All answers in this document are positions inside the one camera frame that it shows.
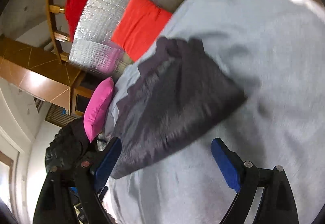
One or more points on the wooden lattice door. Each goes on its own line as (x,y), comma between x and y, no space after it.
(58,117)

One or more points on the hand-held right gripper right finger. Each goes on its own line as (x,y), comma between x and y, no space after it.
(226,160)

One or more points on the wooden arch column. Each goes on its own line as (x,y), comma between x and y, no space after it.
(33,74)

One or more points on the dark quilted zip jacket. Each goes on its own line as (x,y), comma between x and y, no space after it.
(172,107)

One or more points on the red-orange pillow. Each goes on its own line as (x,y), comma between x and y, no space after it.
(139,26)

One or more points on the pink pillow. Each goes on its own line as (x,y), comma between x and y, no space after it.
(97,109)

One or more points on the black puffer coat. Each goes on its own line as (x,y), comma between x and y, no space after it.
(66,142)

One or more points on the grey and white bed cover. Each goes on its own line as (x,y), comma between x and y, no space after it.
(254,61)

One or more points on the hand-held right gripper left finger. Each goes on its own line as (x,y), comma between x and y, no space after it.
(108,160)

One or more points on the silver foil insulation mat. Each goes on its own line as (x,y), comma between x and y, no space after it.
(106,10)

